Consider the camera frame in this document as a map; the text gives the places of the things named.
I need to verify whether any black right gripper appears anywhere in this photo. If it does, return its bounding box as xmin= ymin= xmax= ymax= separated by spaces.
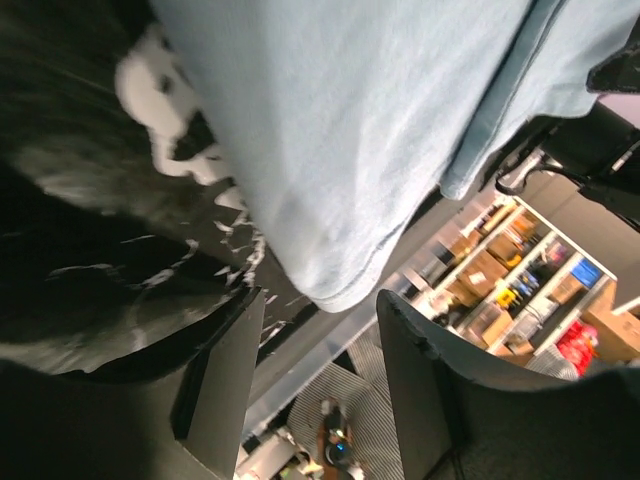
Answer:
xmin=494 ymin=49 xmax=640 ymax=226

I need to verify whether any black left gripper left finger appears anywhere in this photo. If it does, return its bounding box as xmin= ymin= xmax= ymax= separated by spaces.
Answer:
xmin=1 ymin=288 xmax=265 ymax=479

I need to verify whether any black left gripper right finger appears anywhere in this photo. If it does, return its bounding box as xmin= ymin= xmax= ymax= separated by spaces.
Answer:
xmin=376 ymin=290 xmax=639 ymax=479

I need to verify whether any light blue t shirt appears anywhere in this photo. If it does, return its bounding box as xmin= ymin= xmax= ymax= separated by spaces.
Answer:
xmin=153 ymin=1 xmax=639 ymax=313

